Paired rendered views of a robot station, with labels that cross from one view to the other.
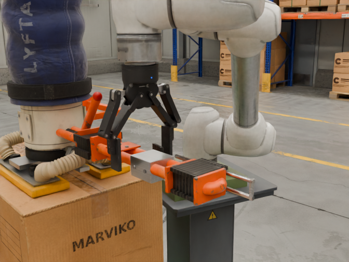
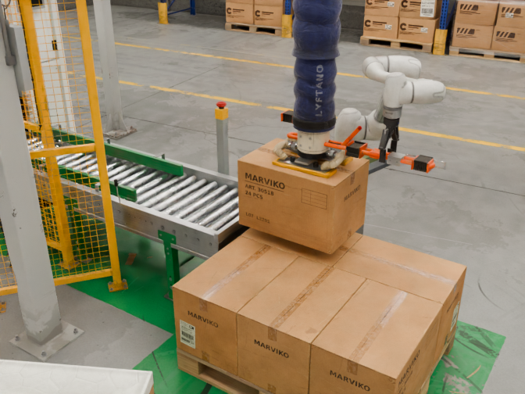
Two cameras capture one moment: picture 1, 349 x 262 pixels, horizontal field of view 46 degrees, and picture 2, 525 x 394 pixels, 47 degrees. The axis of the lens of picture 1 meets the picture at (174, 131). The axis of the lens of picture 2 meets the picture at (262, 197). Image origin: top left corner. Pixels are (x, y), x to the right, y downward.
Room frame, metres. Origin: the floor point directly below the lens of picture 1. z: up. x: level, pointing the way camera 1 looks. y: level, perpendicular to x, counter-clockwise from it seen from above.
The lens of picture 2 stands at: (-1.64, 1.42, 2.31)
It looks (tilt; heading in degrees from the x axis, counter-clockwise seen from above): 27 degrees down; 344
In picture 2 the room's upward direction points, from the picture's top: straight up
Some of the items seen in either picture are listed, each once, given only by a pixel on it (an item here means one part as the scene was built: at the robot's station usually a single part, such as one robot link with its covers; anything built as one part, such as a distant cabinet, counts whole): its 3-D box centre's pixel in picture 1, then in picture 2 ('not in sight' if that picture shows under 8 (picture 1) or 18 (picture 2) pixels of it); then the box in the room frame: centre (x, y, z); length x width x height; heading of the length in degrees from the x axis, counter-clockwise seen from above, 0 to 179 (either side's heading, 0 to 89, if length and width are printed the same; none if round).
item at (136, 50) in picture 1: (139, 49); (392, 111); (0.85, 0.07, 1.38); 0.09 x 0.09 x 0.06
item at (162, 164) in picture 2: not in sight; (104, 145); (2.80, 1.42, 0.60); 1.60 x 0.10 x 0.09; 41
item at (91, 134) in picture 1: (98, 143); (356, 148); (0.97, 0.19, 1.15); 0.10 x 0.08 x 0.06; 130
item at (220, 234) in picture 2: not in sight; (251, 213); (1.47, 0.61, 0.58); 0.70 x 0.03 x 0.06; 131
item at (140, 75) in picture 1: (140, 85); (391, 125); (0.85, 0.07, 1.31); 0.08 x 0.07 x 0.09; 131
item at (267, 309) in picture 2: not in sight; (321, 306); (0.78, 0.41, 0.34); 1.20 x 1.00 x 0.40; 41
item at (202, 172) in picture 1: (195, 180); (422, 164); (0.70, -0.04, 1.16); 0.08 x 0.07 x 0.05; 40
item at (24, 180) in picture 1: (25, 168); (304, 163); (1.10, 0.42, 1.04); 0.34 x 0.10 x 0.05; 40
